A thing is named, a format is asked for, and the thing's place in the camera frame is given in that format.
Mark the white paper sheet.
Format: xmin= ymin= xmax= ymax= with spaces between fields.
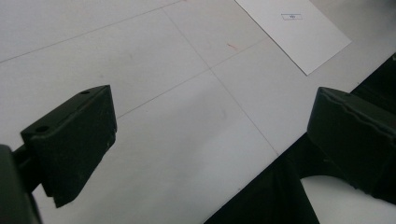
xmin=234 ymin=0 xmax=352 ymax=77

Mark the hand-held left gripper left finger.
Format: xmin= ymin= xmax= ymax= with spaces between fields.
xmin=20 ymin=84 xmax=118 ymax=209

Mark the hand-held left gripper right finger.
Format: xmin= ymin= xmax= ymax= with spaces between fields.
xmin=306 ymin=87 xmax=396 ymax=205

